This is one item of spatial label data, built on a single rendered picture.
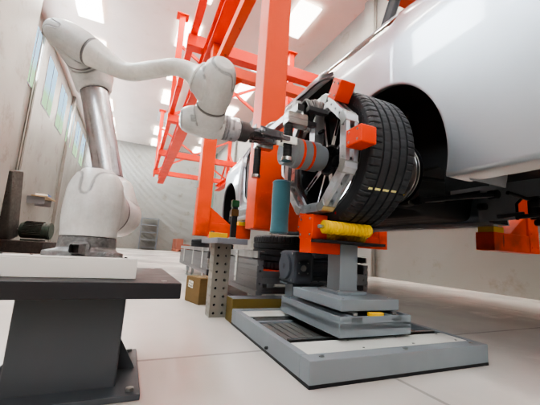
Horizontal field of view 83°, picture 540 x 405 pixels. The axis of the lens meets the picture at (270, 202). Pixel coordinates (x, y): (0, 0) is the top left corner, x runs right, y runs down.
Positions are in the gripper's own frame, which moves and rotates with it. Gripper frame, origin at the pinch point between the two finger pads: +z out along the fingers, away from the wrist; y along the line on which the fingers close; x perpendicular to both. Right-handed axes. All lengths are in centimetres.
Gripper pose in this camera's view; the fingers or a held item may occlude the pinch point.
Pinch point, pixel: (287, 141)
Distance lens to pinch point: 124.1
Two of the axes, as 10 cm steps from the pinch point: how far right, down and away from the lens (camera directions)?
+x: 0.6, -9.9, 1.6
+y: 4.0, -1.2, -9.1
